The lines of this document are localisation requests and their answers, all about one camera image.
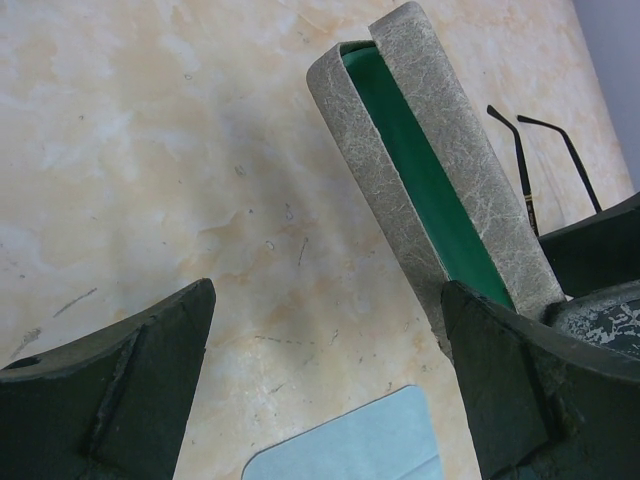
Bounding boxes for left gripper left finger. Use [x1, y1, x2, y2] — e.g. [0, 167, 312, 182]
[1, 278, 215, 479]

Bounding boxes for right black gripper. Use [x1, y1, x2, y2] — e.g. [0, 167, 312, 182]
[539, 194, 639, 358]

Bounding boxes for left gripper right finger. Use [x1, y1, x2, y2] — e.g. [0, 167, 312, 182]
[441, 281, 639, 479]

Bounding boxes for grey glasses case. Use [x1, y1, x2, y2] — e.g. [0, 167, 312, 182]
[306, 2, 564, 349]

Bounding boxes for light blue cleaning cloth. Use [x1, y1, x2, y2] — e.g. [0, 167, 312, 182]
[242, 385, 444, 479]

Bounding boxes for metal frame sunglasses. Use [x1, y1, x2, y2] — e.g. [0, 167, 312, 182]
[486, 104, 604, 236]

